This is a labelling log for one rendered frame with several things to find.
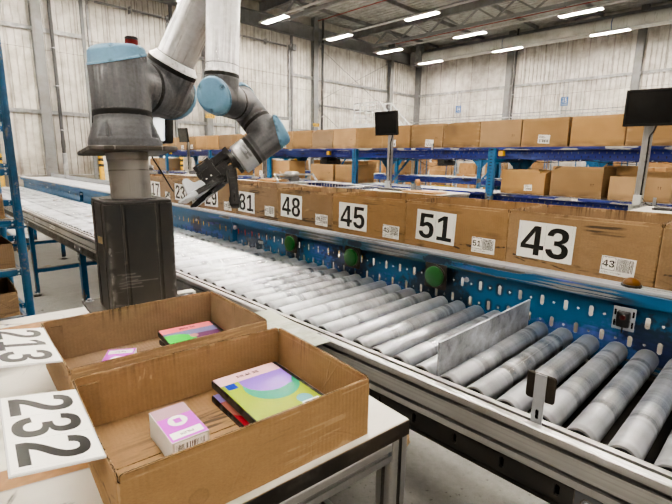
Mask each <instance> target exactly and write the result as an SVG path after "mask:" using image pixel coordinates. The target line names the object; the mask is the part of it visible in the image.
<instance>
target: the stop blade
mask: <svg viewBox="0 0 672 504"><path fill-rule="evenodd" d="M530 301H531V300H530V299H528V300H526V301H524V302H522V303H520V304H518V305H516V306H513V307H511V308H509V309H507V310H505V311H503V312H501V313H499V314H497V315H494V316H492V317H490V318H488V319H486V320H484V321H482V322H480V323H478V324H476V325H473V326H471V327H469V328H467V329H465V330H463V331H461V332H459V333H457V334H455V335H452V336H450V337H448V338H446V339H444V340H442V341H440V342H438V356H437V371H436V376H438V377H439V376H440V375H442V374H444V373H446V372H447V371H449V370H451V369H453V368H454V367H456V366H458V365H460V364H461V363H463V362H465V361H467V360H468V359H470V358H472V357H474V356H476V355H477V354H479V353H481V352H483V351H484V350H486V349H488V348H490V347H491V346H493V345H495V344H497V343H498V342H500V341H502V340H504V339H505V338H507V337H509V336H511V335H512V334H514V333H516V332H518V331H519V330H521V329H523V328H525V327H526V326H528V319H529V310H530Z"/></svg>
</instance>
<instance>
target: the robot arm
mask: <svg viewBox="0 0 672 504"><path fill-rule="evenodd" d="M240 2H241V0H179V1H178V4H177V6H176V8H175V11H174V13H173V15H172V18H171V20H170V22H169V25H168V27H167V29H166V31H165V34H164V36H163V38H162V41H161V43H160V45H159V47H158V48H156V49H153V50H149V52H148V55H147V54H146V50H145V49H144V48H143V47H141V46H139V45H135V44H129V43H100V44H95V45H92V46H90V47H89V48H88V49H87V51H86V55H87V63H86V65H87V71H88V80H89V89H90V97H91V106H92V114H93V123H92V126H91V130H90V133H89V137H88V140H87V144H88V146H89V145H135V146H163V144H162V140H161V138H160V136H159V133H158V131H157V129H156V127H155V125H154V123H153V118H152V117H157V118H161V119H165V120H179V119H182V118H185V117H186V116H188V115H189V114H190V113H191V112H192V111H193V108H194V107H195V105H196V102H197V99H198V102H199V104H200V106H201V107H202V108H203V109H204V110H205V111H207V112H209V113H211V114H213V115H215V116H222V117H226V118H229V119H233V120H236V121H237V122H238V123H239V125H240V126H241V127H242V129H243V130H244V131H245V132H246V134H247V135H245V136H244V137H243V138H241V139H240V140H239V141H237V142H236V143H235V144H233V145H232V146H230V149H231V151H232V152H230V151H228V149H227V148H226V147H224V148H222V151H221V152H219V153H218V154H216V155H215V156H214V157H212V158H208V157H207V158H206V159H204V160H203V161H202V162H200V163H199V164H197V165H196V166H195V167H193V169H194V171H195V173H196V175H197V177H198V178H199V179H200V180H199V181H197V182H192V181H191V180H189V179H183V180H182V184H183V187H184V189H185V192H186V194H187V196H185V197H184V198H182V199H181V200H180V201H178V203H179V204H187V203H189V202H190V201H192V200H194V199H196V198H197V200H196V201H195V202H194V203H193V204H192V205H191V206H190V207H191V208H193V207H198V206H199V205H201V204H202V203H204V202H205V201H206V200H207V199H209V198H210V197H211V196H213V195H214V194H215V193H216V192H218V191H219V190H220V189H222V188H223V187H224V186H225V185H226V184H228V183H229V192H230V197H229V204H230V206H231V207H232V208H233V209H234V208H240V205H241V201H242V200H241V197H240V196H239V187H238V175H237V169H236V168H238V170H239V171H240V172H241V174H242V173H243V172H245V170H246V171H247V172H248V173H249V172H251V171H252V170H253V169H255V168H256V167H257V166H259V165H260V164H261V163H263V162H264V161H265V160H267V159H268V158H270V157H271V156H272V155H274V154H275V153H276V152H278V151H279V150H281V149H283V147H284V146H286V145H287V144H288V143H289V142H290V137H289V134H288V132H287V130H286V128H285V127H284V125H283V123H282V122H281V120H280V119H279V117H278V116H277V115H272V116H271V115H270V114H269V112H268V111H267V110H266V108H265V107H264V106H263V104H262V103H261V102H260V100H259V99H258V98H257V96H256V95H255V94H254V92H253V90H252V89H251V88H250V87H249V86H248V85H247V84H246V83H243V82H239V72H238V71H239V36H240ZM204 46H205V70H204V78H203V79H202V80H201V81H200V83H199V85H198V87H197V90H196V88H195V85H194V84H195V81H196V79H197V75H196V72H195V69H194V67H195V65H196V63H197V61H198V59H199V56H200V54H201V52H202V50H203V48H204ZM146 56H147V57H146ZM201 163H202V164H201ZM229 163H231V164H229ZM228 164H229V166H228ZM197 166H198V167H197ZM201 180H202V181H201Z"/></svg>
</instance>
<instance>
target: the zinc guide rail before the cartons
mask: <svg viewBox="0 0 672 504"><path fill-rule="evenodd" d="M20 177H23V178H28V179H34V180H39V181H44V182H49V183H55V184H60V185H65V186H71V187H76V188H81V189H86V190H92V191H97V192H102V193H108V194H111V193H110V191H105V190H99V189H93V188H88V187H82V186H77V185H71V184H65V183H60V182H54V181H48V180H43V179H37V178H31V177H26V176H20ZM172 206H176V207H182V208H187V209H192V210H198V211H203V212H208V213H214V214H219V215H224V216H229V217H235V218H240V219H245V220H251V221H256V222H261V223H266V224H272V225H277V226H282V227H288V228H293V229H298V230H304V231H309V232H314V233H319V234H325V235H330V236H335V237H341V238H346V239H351V240H356V241H362V242H367V243H372V244H378V245H383V246H388V247H394V248H399V249H404V250H409V251H415V252H420V253H425V254H431V255H436V256H441V257H446V258H452V259H457V260H462V261H468V262H473V263H478V264H484V265H489V266H494V267H499V268H505V269H510V270H515V271H521V272H526V273H531V274H536V275H542V276H547V277H552V278H558V279H563V280H568V281H574V282H579V283H584V284H589V285H595V286H600V287H605V288H611V289H616V290H621V291H626V292H632V293H637V294H642V295H648V296H653V297H658V298H664V299H669V300H672V291H668V290H662V289H657V288H651V287H645V286H642V288H641V289H633V288H627V287H623V286H621V282H617V281H612V280H606V279H600V278H595V277H589V276H584V275H578V274H572V273H567V272H561V271H555V270H550V269H544V268H538V267H533V266H527V265H522V264H516V263H510V262H505V261H499V260H493V259H488V258H482V257H476V256H471V255H465V254H460V253H454V252H448V251H443V250H437V249H431V248H426V247H420V246H415V245H409V244H403V243H398V242H392V241H386V240H381V239H375V238H369V237H364V236H358V235H353V234H347V233H341V232H336V231H330V230H324V229H319V228H313V227H307V226H302V225H296V224H291V223H285V222H279V221H274V220H268V219H262V218H257V217H251V216H246V215H240V214H234V213H229V212H223V211H217V210H212V209H206V208H200V207H193V208H191V207H190V206H189V205H184V204H178V203H172Z"/></svg>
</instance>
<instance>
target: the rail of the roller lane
mask: <svg viewBox="0 0 672 504"><path fill-rule="evenodd" d="M22 212H24V213H26V214H27V217H25V216H23V218H24V219H26V220H28V221H30V222H32V223H34V224H36V225H38V226H41V227H43V228H45V229H47V230H49V231H51V232H53V233H55V234H57V235H59V236H61V237H63V238H65V239H67V240H69V241H71V242H73V243H75V244H77V245H79V246H81V247H83V248H85V249H87V250H89V251H91V252H93V253H95V254H96V249H95V239H94V236H93V235H91V234H88V233H86V232H83V231H81V230H78V229H76V228H74V227H71V226H69V225H66V224H64V223H61V222H59V221H56V220H54V219H52V218H49V217H47V216H44V215H42V214H39V213H37V212H34V211H32V210H30V209H27V208H25V207H22ZM49 224H50V225H53V226H55V230H53V229H51V228H50V225H49ZM176 285H177V291H180V290H186V289H193V290H195V291H196V293H200V292H206V291H209V292H211V291H213V292H215V293H217V294H219V295H221V296H223V297H225V298H227V299H229V300H231V301H233V302H235V303H237V304H239V305H241V306H243V307H245V308H247V309H248V310H250V311H252V312H258V311H263V310H267V309H270V310H272V311H274V312H276V313H278V314H280V315H282V316H284V317H285V318H287V319H289V320H291V321H293V322H295V323H297V324H299V325H301V326H303V327H305V328H307V329H309V330H311V331H313V332H315V333H317V334H318V335H320V336H322V337H324V338H326V339H328V340H330V342H328V343H325V344H321V345H318V346H316V347H318V348H320V349H322V350H323V351H325V352H327V353H329V354H331V355H332V356H334V357H336V358H338V359H339V360H341V361H343V362H345V363H346V364H348V365H350V366H352V367H353V368H355V369H357V370H359V371H360V372H362V373H364V374H366V375H367V376H368V378H369V388H370V389H372V390H374V391H376V392H378V393H380V394H382V395H384V396H386V397H388V398H390V399H392V400H394V401H396V402H398V403H400V404H402V405H404V406H407V407H409V408H411V409H413V410H415V411H417V412H419V413H421V414H423V415H425V416H427V417H429V418H431V419H433V420H435V421H437V422H439V423H441V424H443V425H445V426H447V427H449V428H451V429H453V430H455V431H457V432H459V433H461V434H463V435H465V436H468V437H470V438H472V439H474V440H476V441H478V442H480V443H482V444H484V445H486V446H488V447H490V448H492V449H494V450H496V451H498V452H500V453H502V454H504V455H506V456H508V457H510V458H512V459H514V460H516V461H518V462H520V463H522V464H524V465H526V466H529V467H531V468H533V469H535V470H537V471H539V472H541V473H543V474H545V475H547V476H549V477H551V478H553V479H555V480H557V481H559V482H561V483H563V484H565V485H567V486H569V487H571V488H573V489H575V490H577V491H579V492H581V493H583V494H585V495H587V496H590V497H592V498H594V499H596V500H598V501H600V502H602V503H604V504H672V472H670V471H668V470H665V469H663V468H660V467H658V466H656V465H653V464H651V463H648V462H646V461H643V460H641V459H638V458H636V457H634V456H631V455H629V454H626V453H624V452H621V451H619V450H616V449H614V448H612V447H609V446H607V445H604V444H602V443H599V442H597V441H594V440H592V439H590V438H587V437H585V436H582V435H580V434H577V433H575V432H572V431H570V430H568V429H565V428H563V427H560V426H558V425H555V424H553V423H550V422H548V421H546V420H543V419H542V426H541V425H539V424H537V423H534V422H532V421H530V418H531V414H528V413H526V412H524V411H521V410H519V409H516V408H514V407H511V406H509V405H506V404H504V403H501V402H499V401H497V400H494V399H492V398H489V397H487V396H484V395H482V394H479V393H477V392H475V391H472V390H470V389H467V388H465V387H462V386H460V385H457V384H455V383H453V382H450V381H448V380H445V379H443V378H440V377H438V376H435V375H433V374H431V373H428V372H426V371H423V370H421V369H418V368H416V367H413V366H411V365H409V364H406V363H404V362H401V361H399V360H396V359H394V358H391V357H389V356H387V355H384V354H382V353H379V352H377V351H374V350H372V349H369V348H367V347H365V346H362V345H360V344H357V343H355V342H352V341H350V340H347V339H345V338H343V337H340V336H338V335H335V334H333V333H330V332H328V331H325V330H323V329H321V328H318V327H316V326H313V325H311V324H308V323H306V322H303V321H301V320H299V319H296V318H294V317H291V316H289V315H286V314H284V313H281V312H279V311H277V310H274V309H272V308H269V307H267V306H264V305H262V304H259V303H257V302H255V301H252V300H250V299H247V298H245V297H242V296H240V295H237V294H235V293H232V292H230V291H228V290H225V289H223V288H220V287H218V286H215V285H213V284H210V283H208V282H206V281H203V280H201V279H198V278H196V277H193V276H191V275H188V274H186V273H184V272H181V271H179V270H176Z"/></svg>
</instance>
